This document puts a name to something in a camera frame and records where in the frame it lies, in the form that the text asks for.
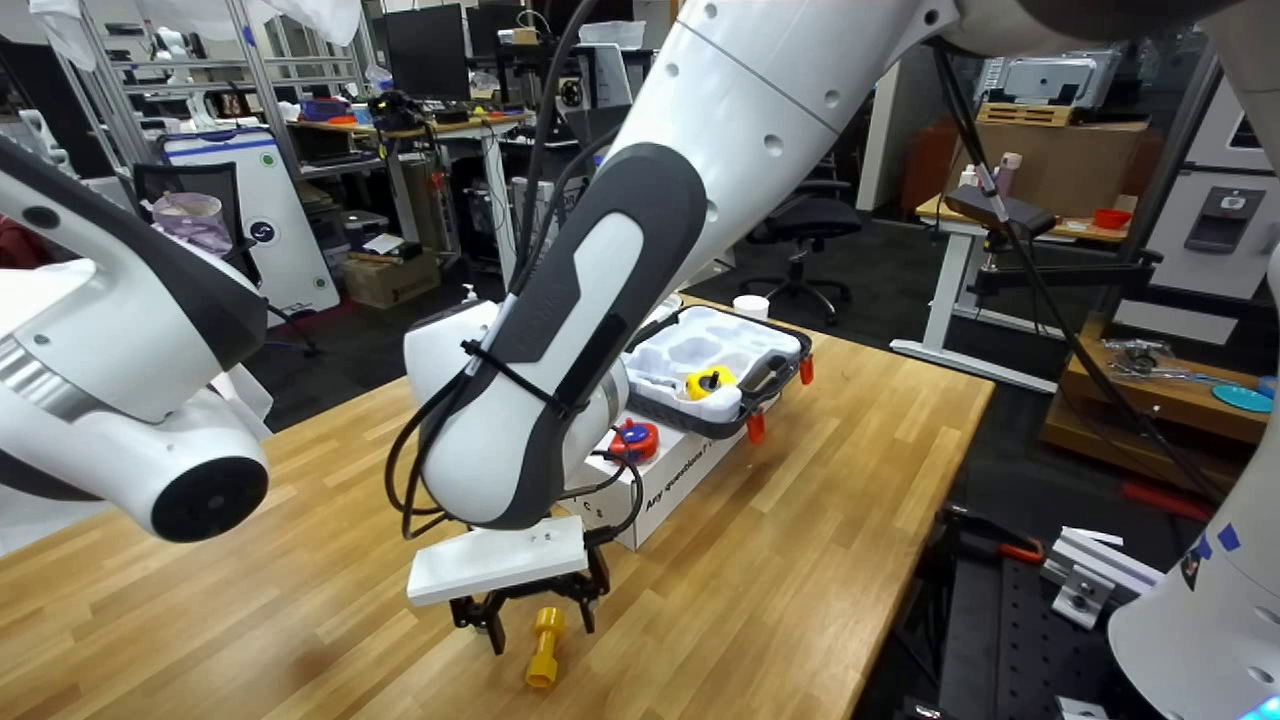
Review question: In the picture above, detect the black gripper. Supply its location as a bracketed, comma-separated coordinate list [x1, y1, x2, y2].
[448, 567, 616, 659]

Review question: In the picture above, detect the white cardboard box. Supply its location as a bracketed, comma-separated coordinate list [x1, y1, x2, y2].
[573, 421, 750, 554]

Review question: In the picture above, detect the red blue tape measure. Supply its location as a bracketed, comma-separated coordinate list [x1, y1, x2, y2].
[603, 415, 662, 470]

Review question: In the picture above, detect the yellow tape measure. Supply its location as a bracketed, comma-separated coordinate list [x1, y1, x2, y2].
[683, 363, 739, 405]

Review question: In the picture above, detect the grey plastic tool case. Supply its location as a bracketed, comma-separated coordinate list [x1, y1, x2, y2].
[618, 302, 818, 452]

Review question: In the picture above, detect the small brown cardboard box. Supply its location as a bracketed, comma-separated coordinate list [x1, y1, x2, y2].
[337, 249, 448, 315]

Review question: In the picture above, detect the cluttered white desk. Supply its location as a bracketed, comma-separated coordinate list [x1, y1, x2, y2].
[282, 113, 535, 305]

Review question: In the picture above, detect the black office chair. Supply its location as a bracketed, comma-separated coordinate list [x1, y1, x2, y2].
[734, 196, 870, 334]

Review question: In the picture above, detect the white cabinet with logo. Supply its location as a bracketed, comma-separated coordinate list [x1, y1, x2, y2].
[154, 129, 345, 320]

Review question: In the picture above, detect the black perforated breadboard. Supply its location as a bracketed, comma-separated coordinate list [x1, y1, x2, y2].
[932, 554, 1134, 720]

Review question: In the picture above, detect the purple cloth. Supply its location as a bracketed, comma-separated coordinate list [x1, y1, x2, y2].
[147, 190, 240, 259]

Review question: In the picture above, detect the white-legged wooden desk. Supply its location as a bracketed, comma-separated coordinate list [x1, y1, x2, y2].
[888, 186, 1163, 401]

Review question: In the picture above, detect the black monitor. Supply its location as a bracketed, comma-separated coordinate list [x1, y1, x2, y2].
[376, 0, 470, 109]

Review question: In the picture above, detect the black flat device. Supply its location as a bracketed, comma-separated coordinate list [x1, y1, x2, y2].
[936, 186, 1068, 249]

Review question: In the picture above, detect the metal shelving rack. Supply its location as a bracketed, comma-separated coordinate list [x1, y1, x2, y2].
[53, 0, 376, 177]

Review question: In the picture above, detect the low wooden shelf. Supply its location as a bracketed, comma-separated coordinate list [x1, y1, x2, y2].
[1038, 315, 1280, 505]

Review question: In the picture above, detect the grey white printer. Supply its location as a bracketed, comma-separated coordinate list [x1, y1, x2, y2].
[972, 39, 1128, 113]

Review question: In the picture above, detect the teal round disc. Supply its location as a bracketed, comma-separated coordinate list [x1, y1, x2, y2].
[1208, 378, 1280, 415]

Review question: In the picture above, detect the white machine cabinet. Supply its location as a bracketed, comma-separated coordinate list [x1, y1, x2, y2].
[1112, 37, 1280, 351]

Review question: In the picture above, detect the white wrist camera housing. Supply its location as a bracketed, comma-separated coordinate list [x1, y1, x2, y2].
[405, 513, 591, 613]

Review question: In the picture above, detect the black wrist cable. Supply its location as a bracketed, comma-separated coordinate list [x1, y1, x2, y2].
[378, 132, 652, 543]

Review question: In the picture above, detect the orange-handled black tool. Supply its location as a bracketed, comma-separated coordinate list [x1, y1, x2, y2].
[948, 505, 1054, 574]

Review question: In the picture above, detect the aluminium extrusion bracket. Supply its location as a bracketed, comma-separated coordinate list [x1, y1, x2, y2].
[1038, 522, 1168, 634]

